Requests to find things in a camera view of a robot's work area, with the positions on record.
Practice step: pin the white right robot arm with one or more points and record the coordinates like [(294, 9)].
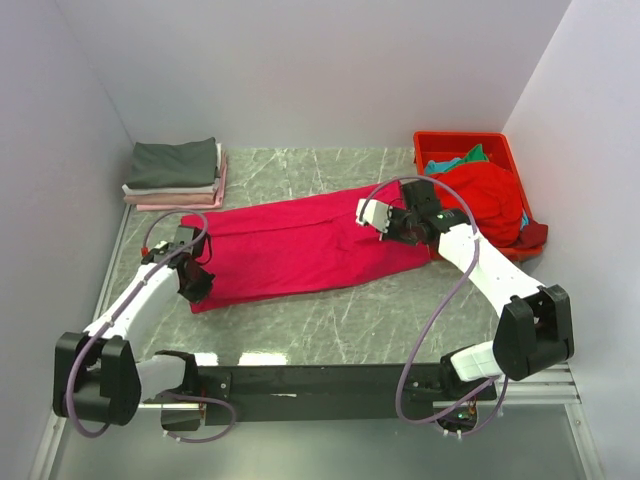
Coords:
[(535, 329)]

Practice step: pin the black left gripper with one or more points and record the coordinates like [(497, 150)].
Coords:
[(202, 290)]

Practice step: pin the teal garment in bin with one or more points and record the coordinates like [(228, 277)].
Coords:
[(433, 167)]

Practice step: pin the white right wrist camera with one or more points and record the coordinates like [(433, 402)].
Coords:
[(373, 213)]

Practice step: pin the maroon garment on bin edge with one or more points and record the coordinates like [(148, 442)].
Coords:
[(532, 236)]

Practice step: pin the pink folded shirt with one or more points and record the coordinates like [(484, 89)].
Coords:
[(218, 201)]

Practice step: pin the red plastic bin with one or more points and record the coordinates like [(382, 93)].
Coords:
[(443, 146)]

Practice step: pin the aluminium frame rail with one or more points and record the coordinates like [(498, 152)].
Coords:
[(554, 385)]

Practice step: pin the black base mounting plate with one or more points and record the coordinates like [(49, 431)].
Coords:
[(336, 392)]

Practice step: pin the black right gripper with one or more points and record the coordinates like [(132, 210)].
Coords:
[(390, 235)]

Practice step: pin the red t shirt in bin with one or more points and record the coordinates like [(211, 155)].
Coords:
[(493, 196)]

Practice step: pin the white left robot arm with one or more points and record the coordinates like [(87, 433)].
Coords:
[(98, 376)]

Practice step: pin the crimson t shirt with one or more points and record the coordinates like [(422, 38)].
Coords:
[(294, 247)]

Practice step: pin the dark grey folded shirt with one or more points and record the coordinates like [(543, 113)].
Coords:
[(172, 164)]

